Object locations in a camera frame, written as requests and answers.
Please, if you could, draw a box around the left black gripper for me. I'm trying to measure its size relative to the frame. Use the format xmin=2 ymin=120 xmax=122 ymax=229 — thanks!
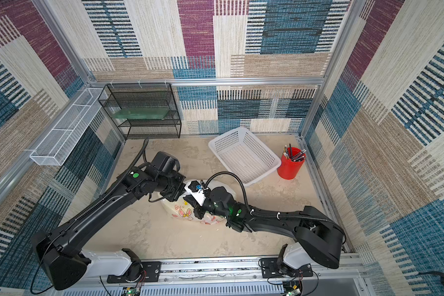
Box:
xmin=156 ymin=169 xmax=192 ymax=202

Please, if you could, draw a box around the white plastic bag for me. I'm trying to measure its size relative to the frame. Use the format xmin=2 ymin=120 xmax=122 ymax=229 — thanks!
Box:
xmin=160 ymin=180 xmax=237 ymax=225

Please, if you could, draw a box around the white perforated plastic basket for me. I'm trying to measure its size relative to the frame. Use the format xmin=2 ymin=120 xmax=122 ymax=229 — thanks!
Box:
xmin=208 ymin=127 xmax=281 ymax=187

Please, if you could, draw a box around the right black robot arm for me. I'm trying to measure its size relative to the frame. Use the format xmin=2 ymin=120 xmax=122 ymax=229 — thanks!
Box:
xmin=184 ymin=171 xmax=345 ymax=269

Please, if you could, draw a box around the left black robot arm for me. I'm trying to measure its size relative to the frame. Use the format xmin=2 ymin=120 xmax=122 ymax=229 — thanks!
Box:
xmin=31 ymin=140 xmax=185 ymax=291

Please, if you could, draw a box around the green board on shelf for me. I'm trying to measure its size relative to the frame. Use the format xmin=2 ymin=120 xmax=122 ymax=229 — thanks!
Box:
xmin=112 ymin=107 xmax=170 ymax=120

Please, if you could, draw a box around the red pen cup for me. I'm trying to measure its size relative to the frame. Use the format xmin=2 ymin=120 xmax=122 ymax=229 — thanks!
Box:
xmin=277 ymin=157 xmax=305 ymax=180

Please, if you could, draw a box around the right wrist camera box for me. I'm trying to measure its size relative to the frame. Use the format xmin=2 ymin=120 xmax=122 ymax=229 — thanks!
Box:
xmin=185 ymin=180 xmax=206 ymax=206

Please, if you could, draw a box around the black wire shelf rack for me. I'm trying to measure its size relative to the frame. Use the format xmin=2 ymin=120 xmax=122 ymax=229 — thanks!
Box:
xmin=98 ymin=83 xmax=182 ymax=140

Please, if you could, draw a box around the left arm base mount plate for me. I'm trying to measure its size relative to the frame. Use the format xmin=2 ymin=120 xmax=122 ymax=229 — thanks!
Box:
xmin=106 ymin=261 xmax=161 ymax=286

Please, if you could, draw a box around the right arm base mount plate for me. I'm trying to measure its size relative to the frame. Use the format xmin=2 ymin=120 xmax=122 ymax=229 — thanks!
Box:
xmin=258 ymin=257 xmax=314 ymax=279

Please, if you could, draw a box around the white wire mesh basket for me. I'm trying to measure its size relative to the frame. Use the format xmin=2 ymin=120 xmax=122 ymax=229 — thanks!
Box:
xmin=30 ymin=88 xmax=102 ymax=166

